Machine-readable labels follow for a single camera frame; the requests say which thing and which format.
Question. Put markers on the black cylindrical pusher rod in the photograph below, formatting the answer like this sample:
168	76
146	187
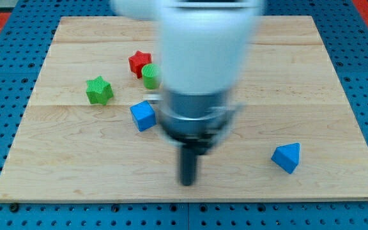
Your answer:
187	165

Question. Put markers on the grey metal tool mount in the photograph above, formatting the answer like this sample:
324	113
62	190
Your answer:
198	122

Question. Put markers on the blue cube block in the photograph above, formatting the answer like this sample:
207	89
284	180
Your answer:
143	115

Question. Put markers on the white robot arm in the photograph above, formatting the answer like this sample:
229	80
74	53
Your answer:
202	45

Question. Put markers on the green cylinder block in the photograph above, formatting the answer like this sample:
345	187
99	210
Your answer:
150	74

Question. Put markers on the red star block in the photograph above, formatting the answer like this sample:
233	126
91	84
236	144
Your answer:
137	61

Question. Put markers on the blue triangular prism block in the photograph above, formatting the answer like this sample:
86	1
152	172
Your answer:
287	156

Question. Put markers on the light wooden board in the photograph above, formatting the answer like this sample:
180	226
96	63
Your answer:
67	150

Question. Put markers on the green star block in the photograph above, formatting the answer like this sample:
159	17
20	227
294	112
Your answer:
98	91

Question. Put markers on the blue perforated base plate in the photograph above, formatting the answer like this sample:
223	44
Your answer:
24	42

